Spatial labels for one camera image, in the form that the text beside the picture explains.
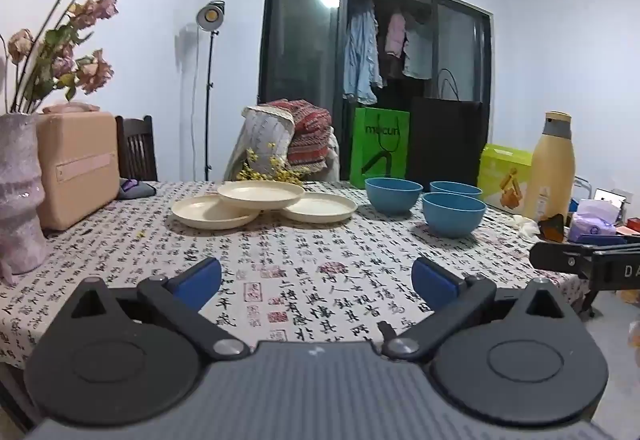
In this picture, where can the small lit screen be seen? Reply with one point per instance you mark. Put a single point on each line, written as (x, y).
(611, 200)

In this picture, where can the green paper bag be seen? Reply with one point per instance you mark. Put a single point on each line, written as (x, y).
(380, 149)

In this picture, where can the blue bowl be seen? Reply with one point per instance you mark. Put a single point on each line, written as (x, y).
(392, 200)
(452, 220)
(455, 189)

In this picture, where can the white crumpled glove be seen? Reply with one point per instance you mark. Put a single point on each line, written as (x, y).
(525, 226)

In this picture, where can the calligraphy printed tablecloth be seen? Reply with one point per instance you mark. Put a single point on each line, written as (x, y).
(300, 260)

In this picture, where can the cream plate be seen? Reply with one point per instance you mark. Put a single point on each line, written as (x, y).
(325, 209)
(260, 194)
(205, 215)

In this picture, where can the purple grey cloth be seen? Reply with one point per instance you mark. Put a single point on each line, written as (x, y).
(135, 189)

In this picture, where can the brown wrapper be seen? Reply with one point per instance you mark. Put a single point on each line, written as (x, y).
(552, 227)

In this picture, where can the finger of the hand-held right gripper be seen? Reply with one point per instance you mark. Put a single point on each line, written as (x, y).
(560, 260)

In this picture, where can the purple tissue pack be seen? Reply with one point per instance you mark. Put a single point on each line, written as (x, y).
(592, 227)

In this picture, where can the pink suitcase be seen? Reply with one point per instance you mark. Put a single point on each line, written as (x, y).
(75, 169)

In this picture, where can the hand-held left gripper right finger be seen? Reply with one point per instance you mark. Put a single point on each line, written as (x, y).
(432, 282)

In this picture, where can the yellow flower branch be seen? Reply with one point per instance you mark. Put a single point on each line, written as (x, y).
(270, 172)

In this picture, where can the beige bottle with grey cap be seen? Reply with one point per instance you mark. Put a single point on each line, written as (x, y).
(550, 169)

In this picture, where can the textured grey vase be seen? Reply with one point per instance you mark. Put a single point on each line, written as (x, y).
(20, 195)

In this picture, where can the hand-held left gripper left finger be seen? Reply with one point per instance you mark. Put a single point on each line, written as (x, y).
(197, 282)

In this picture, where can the studio light on stand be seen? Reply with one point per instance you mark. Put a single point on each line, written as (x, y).
(210, 14)

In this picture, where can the dark sliding glass door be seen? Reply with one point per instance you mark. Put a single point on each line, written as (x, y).
(300, 44)

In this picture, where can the dark wooden chair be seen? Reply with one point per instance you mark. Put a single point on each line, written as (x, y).
(135, 149)

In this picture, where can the white garment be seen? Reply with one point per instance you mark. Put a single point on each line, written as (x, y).
(417, 49)

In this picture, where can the pink garment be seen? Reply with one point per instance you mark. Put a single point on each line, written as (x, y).
(395, 34)

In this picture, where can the yellow-green snack box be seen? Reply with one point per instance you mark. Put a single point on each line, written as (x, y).
(502, 174)

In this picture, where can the black paper bag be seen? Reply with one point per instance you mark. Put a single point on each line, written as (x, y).
(445, 139)

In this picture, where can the white quilted cushion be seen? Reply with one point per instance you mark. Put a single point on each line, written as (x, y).
(267, 134)

